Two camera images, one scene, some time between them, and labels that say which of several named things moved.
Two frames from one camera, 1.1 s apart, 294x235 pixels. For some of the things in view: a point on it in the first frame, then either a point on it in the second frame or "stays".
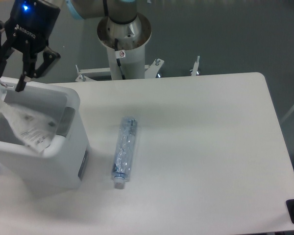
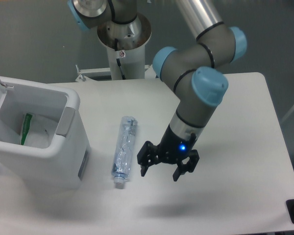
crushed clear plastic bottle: [124, 151] stays
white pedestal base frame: [150, 71] stays
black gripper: [29, 25] to [171, 149]
